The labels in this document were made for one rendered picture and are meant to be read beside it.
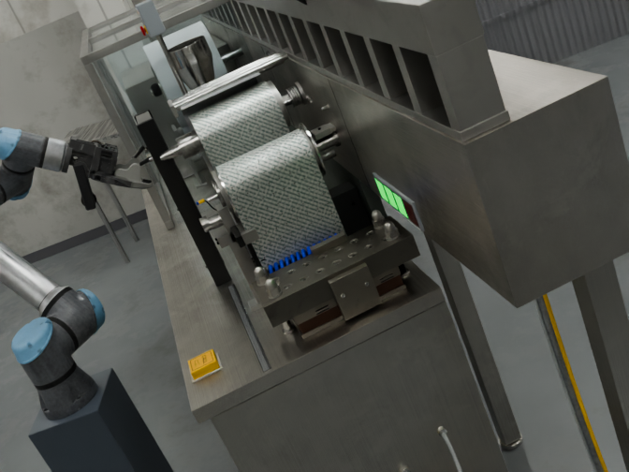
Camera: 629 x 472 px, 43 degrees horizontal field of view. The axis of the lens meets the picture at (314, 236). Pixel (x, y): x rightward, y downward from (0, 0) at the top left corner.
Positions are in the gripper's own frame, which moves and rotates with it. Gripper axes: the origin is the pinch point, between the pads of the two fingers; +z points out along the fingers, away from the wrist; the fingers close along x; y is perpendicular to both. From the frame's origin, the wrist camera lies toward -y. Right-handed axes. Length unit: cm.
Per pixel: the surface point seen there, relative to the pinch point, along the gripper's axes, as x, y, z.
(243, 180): -3.8, 7.9, 22.4
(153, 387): 160, -137, 48
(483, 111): -87, 44, 34
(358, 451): -30, -47, 64
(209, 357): -14.1, -35.9, 24.1
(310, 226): -4.2, 0.4, 42.6
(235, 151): 19.7, 10.4, 23.6
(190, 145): 23.9, 8.1, 12.0
